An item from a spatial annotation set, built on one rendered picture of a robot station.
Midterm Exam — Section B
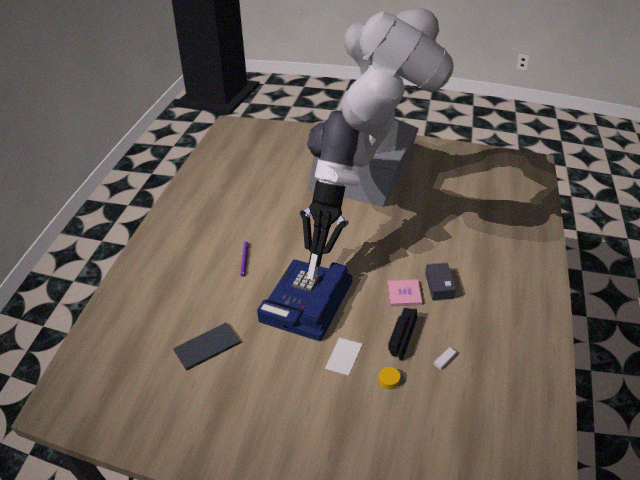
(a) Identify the pink sticky note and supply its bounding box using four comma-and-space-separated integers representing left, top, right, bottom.
388, 280, 422, 306

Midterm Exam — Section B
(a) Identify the dark blue telephone handset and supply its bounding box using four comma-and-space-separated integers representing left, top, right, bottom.
302, 262, 347, 326

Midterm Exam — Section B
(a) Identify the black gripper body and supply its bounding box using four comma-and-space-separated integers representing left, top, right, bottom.
309, 181, 346, 225

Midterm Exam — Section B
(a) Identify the purple thin rod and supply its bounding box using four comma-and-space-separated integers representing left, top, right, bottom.
240, 241, 248, 276

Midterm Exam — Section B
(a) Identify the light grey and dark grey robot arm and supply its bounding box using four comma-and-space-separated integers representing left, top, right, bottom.
307, 8, 454, 186

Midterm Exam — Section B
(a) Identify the yellow short cylinder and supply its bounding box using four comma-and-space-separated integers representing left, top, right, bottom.
378, 367, 400, 389

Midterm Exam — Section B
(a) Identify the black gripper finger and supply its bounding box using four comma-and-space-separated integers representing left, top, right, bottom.
300, 208, 322, 279
310, 212, 348, 280

